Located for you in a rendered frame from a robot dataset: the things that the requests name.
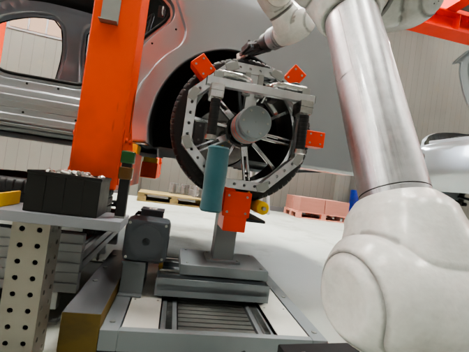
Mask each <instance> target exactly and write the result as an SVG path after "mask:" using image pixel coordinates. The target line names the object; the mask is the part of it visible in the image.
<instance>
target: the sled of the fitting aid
mask: <svg viewBox="0 0 469 352"><path fill-rule="evenodd" d="M269 290H270V286H269V284H268V283H267V282H265V281H256V280H247V279H231V278H222V277H206V276H197V275H189V274H180V273H179V257H172V256H167V257H166V259H165V262H162V263H159V264H158V272H157V275H156V284H155V289H154V295H158V296H168V297H178V298H197V299H208V300H227V301H237V302H256V303H267V304H268V299H269Z"/></svg>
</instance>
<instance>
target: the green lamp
mask: <svg viewBox="0 0 469 352"><path fill-rule="evenodd" d="M135 157H136V153H135V152H131V151H126V150H122V152H121V160H120V162H121V163H127V164H133V165H134V164H135Z"/></svg>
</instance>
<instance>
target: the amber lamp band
mask: <svg viewBox="0 0 469 352"><path fill-rule="evenodd" d="M133 172H134V168H129V167H124V166H120V167H119V174H118V178H119V179H125V180H132V179H133Z"/></svg>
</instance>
